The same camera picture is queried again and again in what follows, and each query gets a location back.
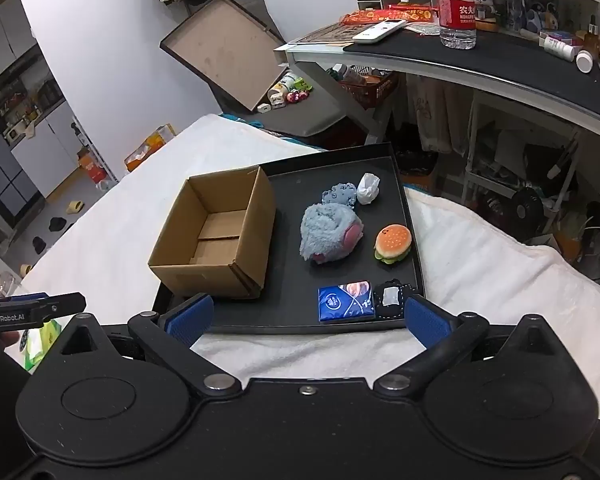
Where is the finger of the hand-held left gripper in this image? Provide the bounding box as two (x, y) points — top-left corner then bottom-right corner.
(30, 292), (87, 325)

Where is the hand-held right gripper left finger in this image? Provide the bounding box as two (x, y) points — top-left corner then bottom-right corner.
(55, 294), (243, 397)

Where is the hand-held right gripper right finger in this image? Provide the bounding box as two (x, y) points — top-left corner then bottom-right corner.
(372, 294), (562, 398)

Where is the black felt pouch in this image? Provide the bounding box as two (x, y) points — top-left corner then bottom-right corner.
(372, 277), (412, 320)

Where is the blue tissue packet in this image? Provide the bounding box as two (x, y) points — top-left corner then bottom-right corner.
(318, 280), (376, 322)

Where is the burger plush toy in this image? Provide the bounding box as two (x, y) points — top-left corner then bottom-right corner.
(374, 224), (412, 266)

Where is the brown cardboard box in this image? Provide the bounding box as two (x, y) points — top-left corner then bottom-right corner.
(147, 165), (277, 301)

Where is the black tray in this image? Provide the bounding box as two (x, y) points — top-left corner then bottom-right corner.
(152, 142), (426, 336)

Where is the white tissue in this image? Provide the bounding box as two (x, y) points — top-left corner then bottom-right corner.
(356, 172), (382, 206)

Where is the small blue plush toy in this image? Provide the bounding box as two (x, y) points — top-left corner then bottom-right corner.
(321, 182), (357, 209)

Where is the green packet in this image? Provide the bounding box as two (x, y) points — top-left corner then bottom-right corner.
(22, 320), (62, 372)

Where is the orange carton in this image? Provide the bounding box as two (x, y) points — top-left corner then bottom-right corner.
(77, 147), (109, 184)

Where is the black fan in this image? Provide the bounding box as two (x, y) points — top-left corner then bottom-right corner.
(510, 187), (556, 242)

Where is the grey cabinet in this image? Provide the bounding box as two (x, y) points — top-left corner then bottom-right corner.
(0, 45), (81, 223)

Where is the white rack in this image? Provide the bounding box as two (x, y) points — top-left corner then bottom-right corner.
(464, 95), (581, 233)

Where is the white t-shirt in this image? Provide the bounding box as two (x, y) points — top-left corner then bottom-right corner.
(415, 80), (474, 154)

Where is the dark low platform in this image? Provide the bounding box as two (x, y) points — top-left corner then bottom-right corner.
(220, 67), (348, 139)

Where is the red basket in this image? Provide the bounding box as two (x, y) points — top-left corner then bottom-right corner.
(337, 67), (401, 111)

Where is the white desk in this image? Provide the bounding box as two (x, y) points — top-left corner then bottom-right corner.
(274, 0), (600, 147)

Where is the yellow white can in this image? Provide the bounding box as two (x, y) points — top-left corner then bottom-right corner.
(267, 74), (302, 104)

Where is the black desk mat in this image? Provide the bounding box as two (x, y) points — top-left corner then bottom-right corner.
(287, 24), (600, 126)

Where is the white remote control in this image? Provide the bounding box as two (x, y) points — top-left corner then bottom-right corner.
(351, 18), (408, 45)

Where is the white tube bottle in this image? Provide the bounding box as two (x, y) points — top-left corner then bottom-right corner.
(541, 34), (579, 62)

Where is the red packet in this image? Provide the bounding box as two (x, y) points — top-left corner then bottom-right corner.
(340, 5), (436, 27)

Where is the clear water bottle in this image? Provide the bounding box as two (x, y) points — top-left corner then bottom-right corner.
(432, 0), (477, 51)

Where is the panda figurine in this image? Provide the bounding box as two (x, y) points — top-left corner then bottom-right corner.
(472, 0), (503, 31)

